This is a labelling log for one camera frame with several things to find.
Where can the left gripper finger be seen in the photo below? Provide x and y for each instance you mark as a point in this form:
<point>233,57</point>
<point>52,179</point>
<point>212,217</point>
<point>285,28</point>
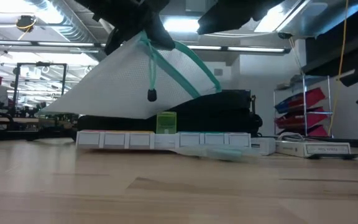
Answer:
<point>114,40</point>
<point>162,35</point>

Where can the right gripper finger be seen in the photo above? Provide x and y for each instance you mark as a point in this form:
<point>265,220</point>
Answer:
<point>219,23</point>

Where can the white mesh teal-trimmed pouch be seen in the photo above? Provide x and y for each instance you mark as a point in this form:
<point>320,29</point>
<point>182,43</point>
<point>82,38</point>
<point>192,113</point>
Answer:
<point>104,87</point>

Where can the black backpack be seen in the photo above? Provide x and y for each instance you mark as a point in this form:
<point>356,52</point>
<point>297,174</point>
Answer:
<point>216,112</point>

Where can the rainbow weekly pill organizer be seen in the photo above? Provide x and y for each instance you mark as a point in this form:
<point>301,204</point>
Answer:
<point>113,140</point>

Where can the small white packet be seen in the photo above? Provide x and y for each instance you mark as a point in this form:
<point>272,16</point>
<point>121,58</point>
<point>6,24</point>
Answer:
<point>263,146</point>

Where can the long ceiling light bar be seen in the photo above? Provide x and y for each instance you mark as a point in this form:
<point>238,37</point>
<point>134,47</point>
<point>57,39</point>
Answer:
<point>253,49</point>
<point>67,44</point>

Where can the red paper tray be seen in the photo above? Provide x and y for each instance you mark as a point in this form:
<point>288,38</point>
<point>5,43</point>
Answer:
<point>312,118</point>
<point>309,98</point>
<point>317,131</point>

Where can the black metal bar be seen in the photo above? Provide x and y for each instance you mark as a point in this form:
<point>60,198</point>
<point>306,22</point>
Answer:
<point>353,46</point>

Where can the playing card box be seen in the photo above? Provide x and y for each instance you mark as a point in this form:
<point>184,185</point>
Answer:
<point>294,149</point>

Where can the silver ribbed ventilation duct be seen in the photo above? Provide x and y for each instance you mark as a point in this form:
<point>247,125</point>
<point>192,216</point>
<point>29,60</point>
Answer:
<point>70,32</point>

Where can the black background rig frame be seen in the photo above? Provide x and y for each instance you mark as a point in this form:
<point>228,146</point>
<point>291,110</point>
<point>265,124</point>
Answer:
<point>64,81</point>

